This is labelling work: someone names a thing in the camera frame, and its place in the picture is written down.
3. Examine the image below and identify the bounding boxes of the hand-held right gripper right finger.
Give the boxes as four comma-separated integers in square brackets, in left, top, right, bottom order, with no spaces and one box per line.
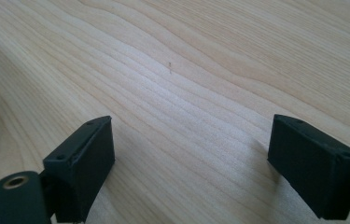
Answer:
[267,113,350,221]

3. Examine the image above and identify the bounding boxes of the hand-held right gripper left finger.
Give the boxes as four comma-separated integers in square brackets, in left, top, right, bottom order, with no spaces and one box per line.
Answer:
[42,115,116,224]

